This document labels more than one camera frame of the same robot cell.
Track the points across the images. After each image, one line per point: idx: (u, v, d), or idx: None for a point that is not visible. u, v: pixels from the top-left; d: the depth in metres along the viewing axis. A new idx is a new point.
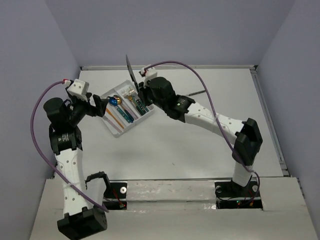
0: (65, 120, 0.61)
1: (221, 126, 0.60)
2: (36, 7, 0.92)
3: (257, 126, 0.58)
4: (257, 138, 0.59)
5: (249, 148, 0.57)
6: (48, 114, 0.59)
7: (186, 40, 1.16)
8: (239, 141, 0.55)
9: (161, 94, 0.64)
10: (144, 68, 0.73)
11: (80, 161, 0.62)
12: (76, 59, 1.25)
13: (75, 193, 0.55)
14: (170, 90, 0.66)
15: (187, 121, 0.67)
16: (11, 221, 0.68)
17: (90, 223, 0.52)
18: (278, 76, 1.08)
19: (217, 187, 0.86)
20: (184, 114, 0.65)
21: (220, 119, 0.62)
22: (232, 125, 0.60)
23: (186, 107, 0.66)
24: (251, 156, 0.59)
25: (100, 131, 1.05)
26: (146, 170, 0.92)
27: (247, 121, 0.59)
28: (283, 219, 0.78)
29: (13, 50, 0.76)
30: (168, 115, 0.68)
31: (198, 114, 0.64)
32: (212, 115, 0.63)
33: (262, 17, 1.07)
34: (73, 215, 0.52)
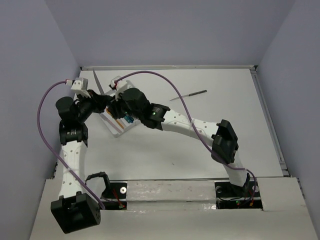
0: (74, 117, 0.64)
1: (198, 130, 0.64)
2: (36, 8, 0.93)
3: (230, 125, 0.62)
4: (232, 136, 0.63)
5: (227, 148, 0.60)
6: (59, 112, 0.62)
7: (186, 40, 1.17)
8: (217, 143, 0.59)
9: (136, 106, 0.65)
10: (114, 81, 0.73)
11: (83, 154, 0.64)
12: (77, 60, 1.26)
13: (72, 178, 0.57)
14: (144, 101, 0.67)
15: (164, 128, 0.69)
16: (11, 220, 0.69)
17: (83, 210, 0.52)
18: (278, 76, 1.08)
19: (217, 188, 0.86)
20: (161, 122, 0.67)
21: (196, 124, 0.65)
22: (207, 128, 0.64)
23: (162, 115, 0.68)
24: (230, 155, 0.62)
25: (101, 130, 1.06)
26: (146, 171, 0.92)
27: (221, 122, 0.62)
28: (283, 219, 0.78)
29: (13, 48, 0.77)
30: (145, 124, 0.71)
31: (174, 122, 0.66)
32: (188, 121, 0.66)
33: (261, 17, 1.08)
34: (67, 198, 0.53)
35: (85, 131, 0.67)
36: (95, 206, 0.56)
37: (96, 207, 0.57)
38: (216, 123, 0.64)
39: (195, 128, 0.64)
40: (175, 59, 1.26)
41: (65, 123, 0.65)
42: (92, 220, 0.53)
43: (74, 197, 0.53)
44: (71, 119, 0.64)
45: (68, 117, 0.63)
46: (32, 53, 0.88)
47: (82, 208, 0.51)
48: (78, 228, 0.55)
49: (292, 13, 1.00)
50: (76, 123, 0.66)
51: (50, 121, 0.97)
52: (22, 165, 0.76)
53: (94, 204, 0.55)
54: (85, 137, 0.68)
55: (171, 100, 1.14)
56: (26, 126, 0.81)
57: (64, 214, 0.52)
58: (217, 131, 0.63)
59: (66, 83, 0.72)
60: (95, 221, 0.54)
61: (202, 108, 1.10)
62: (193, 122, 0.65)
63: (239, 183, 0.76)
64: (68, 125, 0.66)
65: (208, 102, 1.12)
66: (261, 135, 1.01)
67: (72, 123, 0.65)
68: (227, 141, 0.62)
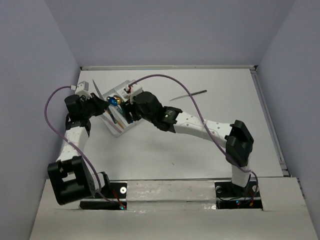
0: (79, 110, 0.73)
1: (211, 132, 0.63)
2: (36, 7, 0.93)
3: (245, 126, 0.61)
4: (247, 138, 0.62)
5: (242, 150, 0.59)
6: (67, 103, 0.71)
7: (186, 40, 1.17)
8: (230, 144, 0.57)
9: (148, 108, 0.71)
10: (128, 85, 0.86)
11: (84, 136, 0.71)
12: (77, 60, 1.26)
13: (71, 147, 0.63)
14: (156, 104, 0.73)
15: (177, 130, 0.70)
16: (11, 220, 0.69)
17: (76, 173, 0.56)
18: (278, 76, 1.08)
19: (217, 187, 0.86)
20: (173, 125, 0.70)
21: (209, 125, 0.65)
22: (220, 129, 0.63)
23: (174, 117, 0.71)
24: (245, 158, 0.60)
25: (101, 130, 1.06)
26: (146, 171, 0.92)
27: (235, 123, 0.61)
28: (283, 219, 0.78)
29: (13, 48, 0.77)
30: (159, 127, 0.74)
31: (187, 123, 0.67)
32: (200, 122, 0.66)
33: (261, 17, 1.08)
34: (63, 163, 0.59)
35: (88, 124, 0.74)
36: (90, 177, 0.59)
37: (91, 180, 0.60)
38: (230, 125, 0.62)
39: (209, 129, 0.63)
40: (175, 59, 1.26)
41: (71, 115, 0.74)
42: (85, 187, 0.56)
43: (69, 162, 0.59)
44: (76, 110, 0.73)
45: (74, 108, 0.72)
46: (32, 53, 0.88)
47: (75, 171, 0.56)
48: (71, 199, 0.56)
49: (292, 13, 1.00)
50: (80, 115, 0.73)
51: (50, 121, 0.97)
52: (22, 165, 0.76)
53: (89, 174, 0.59)
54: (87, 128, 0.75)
55: (171, 100, 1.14)
56: (26, 126, 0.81)
57: (59, 175, 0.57)
58: (231, 132, 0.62)
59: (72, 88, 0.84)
60: (88, 191, 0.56)
61: (202, 108, 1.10)
62: (206, 123, 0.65)
63: (241, 184, 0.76)
64: (74, 117, 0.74)
65: (209, 102, 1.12)
66: (261, 135, 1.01)
67: (77, 115, 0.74)
68: (241, 142, 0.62)
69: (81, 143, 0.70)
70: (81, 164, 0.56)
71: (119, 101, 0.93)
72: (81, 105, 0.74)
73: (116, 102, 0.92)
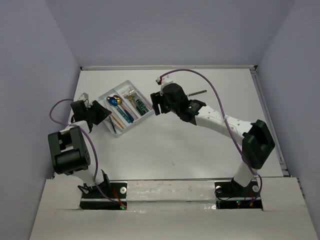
0: (83, 111, 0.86)
1: (229, 127, 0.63)
2: (36, 8, 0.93)
3: (266, 127, 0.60)
4: (267, 141, 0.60)
5: (259, 150, 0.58)
6: (72, 104, 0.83)
7: (186, 40, 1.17)
8: (248, 141, 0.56)
9: (173, 98, 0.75)
10: (160, 77, 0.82)
11: (85, 128, 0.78)
12: (76, 60, 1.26)
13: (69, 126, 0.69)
14: (181, 95, 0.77)
15: (197, 122, 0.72)
16: (11, 220, 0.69)
17: (74, 138, 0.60)
18: (278, 76, 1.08)
19: (217, 188, 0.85)
20: (195, 117, 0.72)
21: (229, 120, 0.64)
22: (240, 126, 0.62)
23: (196, 109, 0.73)
24: (261, 159, 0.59)
25: (101, 130, 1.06)
26: (146, 170, 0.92)
27: (256, 122, 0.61)
28: (283, 219, 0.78)
29: (13, 48, 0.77)
30: (182, 118, 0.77)
31: (208, 116, 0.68)
32: (221, 117, 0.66)
33: (261, 17, 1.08)
34: (62, 134, 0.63)
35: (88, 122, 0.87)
36: (85, 148, 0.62)
37: (87, 153, 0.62)
38: (250, 123, 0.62)
39: (228, 125, 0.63)
40: (175, 59, 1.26)
41: (75, 116, 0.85)
42: (80, 153, 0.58)
43: (67, 133, 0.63)
44: (81, 111, 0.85)
45: (79, 108, 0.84)
46: (32, 53, 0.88)
47: (72, 135, 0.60)
48: (66, 167, 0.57)
49: (291, 13, 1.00)
50: (84, 115, 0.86)
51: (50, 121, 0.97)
52: (22, 166, 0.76)
53: (85, 147, 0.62)
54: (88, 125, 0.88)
55: None
56: (26, 126, 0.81)
57: (57, 142, 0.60)
58: (250, 130, 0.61)
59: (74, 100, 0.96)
60: (82, 156, 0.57)
61: None
62: (226, 118, 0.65)
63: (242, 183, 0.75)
64: (77, 117, 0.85)
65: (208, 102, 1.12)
66: None
67: (80, 116, 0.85)
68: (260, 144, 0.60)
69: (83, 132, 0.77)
70: (78, 128, 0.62)
71: (119, 102, 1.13)
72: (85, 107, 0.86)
73: (116, 102, 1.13)
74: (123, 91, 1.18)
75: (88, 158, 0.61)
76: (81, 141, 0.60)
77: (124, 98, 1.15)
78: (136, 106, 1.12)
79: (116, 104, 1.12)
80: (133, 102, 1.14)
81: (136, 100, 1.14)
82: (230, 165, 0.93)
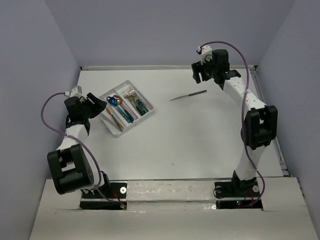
0: (80, 110, 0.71)
1: (245, 99, 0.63)
2: (36, 9, 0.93)
3: (275, 115, 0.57)
4: (270, 128, 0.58)
5: (256, 129, 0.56)
6: (66, 104, 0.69)
7: (186, 40, 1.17)
8: (250, 114, 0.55)
9: (216, 60, 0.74)
10: (200, 47, 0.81)
11: (83, 133, 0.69)
12: (77, 60, 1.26)
13: (69, 139, 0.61)
14: (225, 60, 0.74)
15: (225, 87, 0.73)
16: (11, 220, 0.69)
17: (75, 159, 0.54)
18: (277, 77, 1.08)
19: (217, 187, 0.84)
20: (225, 79, 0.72)
21: (249, 95, 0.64)
22: (254, 103, 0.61)
23: (230, 76, 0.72)
24: (253, 139, 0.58)
25: (101, 130, 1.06)
26: (146, 170, 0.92)
27: (270, 106, 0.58)
28: (283, 219, 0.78)
29: (13, 49, 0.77)
30: (214, 79, 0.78)
31: (235, 85, 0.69)
32: (245, 90, 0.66)
33: (261, 18, 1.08)
34: (62, 152, 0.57)
35: (88, 123, 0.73)
36: (89, 166, 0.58)
37: (90, 169, 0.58)
38: (265, 105, 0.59)
39: (245, 97, 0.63)
40: (175, 59, 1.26)
41: (70, 117, 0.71)
42: (83, 175, 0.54)
43: (67, 150, 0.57)
44: (76, 110, 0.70)
45: (73, 108, 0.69)
46: (32, 54, 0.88)
47: (73, 156, 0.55)
48: (69, 189, 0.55)
49: (292, 13, 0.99)
50: (81, 115, 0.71)
51: (50, 121, 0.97)
52: (22, 166, 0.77)
53: (88, 164, 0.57)
54: (87, 127, 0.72)
55: (171, 100, 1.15)
56: (26, 126, 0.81)
57: (58, 163, 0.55)
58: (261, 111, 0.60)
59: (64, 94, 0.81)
60: (86, 179, 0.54)
61: (202, 108, 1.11)
62: (248, 92, 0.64)
63: (240, 177, 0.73)
64: (73, 118, 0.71)
65: (208, 102, 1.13)
66: None
67: (78, 116, 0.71)
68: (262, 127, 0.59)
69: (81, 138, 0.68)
70: (80, 149, 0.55)
71: (119, 102, 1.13)
72: (80, 105, 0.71)
73: (116, 102, 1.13)
74: (123, 91, 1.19)
75: (91, 174, 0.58)
76: (84, 161, 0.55)
77: (124, 98, 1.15)
78: (136, 106, 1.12)
79: (116, 104, 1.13)
80: (133, 102, 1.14)
81: (136, 100, 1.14)
82: (230, 165, 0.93)
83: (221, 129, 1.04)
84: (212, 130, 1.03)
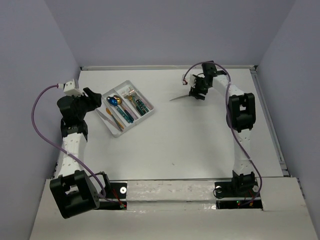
0: (75, 113, 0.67)
1: (229, 89, 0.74)
2: (36, 9, 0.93)
3: (253, 100, 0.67)
4: (250, 112, 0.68)
5: (237, 113, 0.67)
6: (60, 109, 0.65)
7: (186, 40, 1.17)
8: (230, 99, 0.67)
9: (205, 68, 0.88)
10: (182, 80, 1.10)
11: (83, 142, 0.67)
12: (77, 60, 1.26)
13: (71, 160, 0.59)
14: (212, 66, 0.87)
15: (213, 83, 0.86)
16: (11, 220, 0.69)
17: (81, 188, 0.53)
18: (278, 76, 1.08)
19: (217, 187, 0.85)
20: (214, 77, 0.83)
21: (232, 86, 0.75)
22: (236, 91, 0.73)
23: (217, 73, 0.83)
24: (235, 122, 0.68)
25: (101, 130, 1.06)
26: (146, 170, 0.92)
27: (248, 94, 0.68)
28: (283, 219, 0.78)
29: (13, 49, 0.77)
30: (208, 82, 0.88)
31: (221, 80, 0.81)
32: (228, 82, 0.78)
33: (261, 18, 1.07)
34: (65, 177, 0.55)
35: (85, 127, 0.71)
36: (93, 189, 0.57)
37: (94, 191, 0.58)
38: (244, 93, 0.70)
39: (229, 88, 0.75)
40: (175, 59, 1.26)
41: (66, 120, 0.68)
42: (89, 200, 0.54)
43: (71, 176, 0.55)
44: (72, 115, 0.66)
45: (69, 113, 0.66)
46: (32, 54, 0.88)
47: (79, 185, 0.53)
48: (76, 212, 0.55)
49: (292, 13, 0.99)
50: (77, 119, 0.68)
51: (50, 121, 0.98)
52: (22, 166, 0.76)
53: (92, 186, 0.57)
54: (85, 132, 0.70)
55: (172, 100, 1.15)
56: (26, 125, 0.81)
57: (62, 192, 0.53)
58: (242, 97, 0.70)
59: (58, 87, 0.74)
60: (93, 205, 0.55)
61: (201, 108, 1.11)
62: (230, 84, 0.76)
63: (237, 171, 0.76)
64: (69, 122, 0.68)
65: (208, 102, 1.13)
66: (260, 135, 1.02)
67: (74, 120, 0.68)
68: (243, 112, 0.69)
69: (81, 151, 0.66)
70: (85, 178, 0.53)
71: (119, 102, 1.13)
72: (76, 108, 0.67)
73: (116, 102, 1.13)
74: (123, 91, 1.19)
75: (95, 194, 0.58)
76: (90, 189, 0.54)
77: (124, 98, 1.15)
78: (136, 106, 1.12)
79: (116, 104, 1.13)
80: (133, 102, 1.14)
81: (135, 100, 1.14)
82: (230, 165, 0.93)
83: (221, 129, 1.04)
84: (212, 130, 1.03)
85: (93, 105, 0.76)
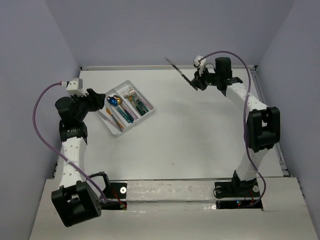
0: (74, 115, 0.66)
1: (247, 102, 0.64)
2: (36, 10, 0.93)
3: (278, 116, 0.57)
4: (273, 130, 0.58)
5: (259, 131, 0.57)
6: (58, 111, 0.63)
7: (185, 39, 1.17)
8: (252, 114, 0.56)
9: (219, 67, 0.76)
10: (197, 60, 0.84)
11: (83, 146, 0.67)
12: (77, 60, 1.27)
13: (72, 169, 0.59)
14: (227, 68, 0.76)
15: (227, 93, 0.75)
16: (11, 220, 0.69)
17: (83, 200, 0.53)
18: (278, 76, 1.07)
19: (217, 187, 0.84)
20: (227, 85, 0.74)
21: (251, 98, 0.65)
22: (257, 105, 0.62)
23: (232, 82, 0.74)
24: (255, 142, 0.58)
25: (100, 130, 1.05)
26: (147, 170, 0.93)
27: (272, 108, 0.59)
28: (283, 220, 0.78)
29: (13, 49, 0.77)
30: (217, 87, 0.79)
31: (236, 89, 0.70)
32: (246, 93, 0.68)
33: (262, 17, 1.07)
34: (68, 188, 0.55)
35: (85, 130, 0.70)
36: (95, 197, 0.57)
37: (96, 198, 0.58)
38: (267, 107, 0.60)
39: (247, 100, 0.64)
40: (174, 59, 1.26)
41: (65, 122, 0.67)
42: (91, 210, 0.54)
43: (74, 186, 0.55)
44: (70, 117, 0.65)
45: (67, 116, 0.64)
46: (32, 54, 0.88)
47: (80, 197, 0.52)
48: (78, 221, 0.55)
49: (292, 13, 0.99)
50: (76, 121, 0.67)
51: (50, 121, 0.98)
52: (22, 166, 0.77)
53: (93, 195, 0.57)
54: (84, 135, 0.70)
55: (172, 100, 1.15)
56: (26, 125, 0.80)
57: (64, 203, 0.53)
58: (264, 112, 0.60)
59: (61, 85, 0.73)
60: (95, 214, 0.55)
61: (201, 108, 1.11)
62: (249, 96, 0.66)
63: (240, 177, 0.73)
64: (68, 124, 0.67)
65: (208, 103, 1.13)
66: None
67: (73, 122, 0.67)
68: (265, 129, 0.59)
69: (81, 156, 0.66)
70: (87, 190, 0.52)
71: (119, 102, 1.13)
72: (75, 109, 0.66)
73: (116, 102, 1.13)
74: (124, 91, 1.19)
75: (97, 201, 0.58)
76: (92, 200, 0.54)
77: (124, 98, 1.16)
78: (136, 106, 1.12)
79: (116, 104, 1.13)
80: (133, 102, 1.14)
81: (135, 100, 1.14)
82: (230, 165, 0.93)
83: (221, 129, 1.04)
84: (212, 131, 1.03)
85: (95, 106, 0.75)
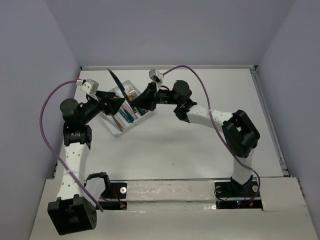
0: (79, 119, 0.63)
1: (213, 118, 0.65)
2: (36, 10, 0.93)
3: (245, 116, 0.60)
4: (250, 130, 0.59)
5: (240, 137, 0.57)
6: (63, 114, 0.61)
7: (185, 40, 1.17)
8: (225, 127, 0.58)
9: (181, 98, 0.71)
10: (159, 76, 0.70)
11: (85, 154, 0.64)
12: (77, 60, 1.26)
13: (71, 180, 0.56)
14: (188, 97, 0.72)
15: (191, 119, 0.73)
16: (11, 220, 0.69)
17: (78, 214, 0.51)
18: (278, 76, 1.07)
19: (217, 187, 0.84)
20: (187, 112, 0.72)
21: (214, 113, 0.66)
22: (222, 116, 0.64)
23: (189, 108, 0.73)
24: (244, 149, 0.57)
25: (100, 130, 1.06)
26: (148, 170, 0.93)
27: (237, 112, 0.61)
28: (283, 220, 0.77)
29: (13, 49, 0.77)
30: (176, 113, 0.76)
31: (197, 112, 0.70)
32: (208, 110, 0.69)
33: (262, 17, 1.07)
34: (66, 199, 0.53)
35: (89, 134, 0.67)
36: (91, 210, 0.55)
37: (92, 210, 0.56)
38: (232, 113, 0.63)
39: (212, 115, 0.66)
40: (174, 59, 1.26)
41: (69, 125, 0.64)
42: (86, 223, 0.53)
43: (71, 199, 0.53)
44: (75, 121, 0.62)
45: (71, 119, 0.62)
46: (32, 54, 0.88)
47: (76, 211, 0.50)
48: (72, 231, 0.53)
49: (292, 13, 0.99)
50: (80, 125, 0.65)
51: (50, 121, 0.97)
52: (22, 165, 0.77)
53: (90, 208, 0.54)
54: (88, 139, 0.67)
55: None
56: (26, 125, 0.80)
57: (60, 215, 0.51)
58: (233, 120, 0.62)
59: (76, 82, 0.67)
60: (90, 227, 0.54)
61: None
62: (211, 111, 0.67)
63: (239, 181, 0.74)
64: (73, 127, 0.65)
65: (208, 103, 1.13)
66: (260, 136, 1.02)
67: (78, 125, 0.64)
68: (243, 133, 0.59)
69: (83, 164, 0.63)
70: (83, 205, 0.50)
71: None
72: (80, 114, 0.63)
73: None
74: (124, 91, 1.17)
75: (93, 214, 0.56)
76: (87, 215, 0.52)
77: None
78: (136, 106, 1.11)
79: None
80: None
81: None
82: (230, 165, 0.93)
83: None
84: (213, 131, 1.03)
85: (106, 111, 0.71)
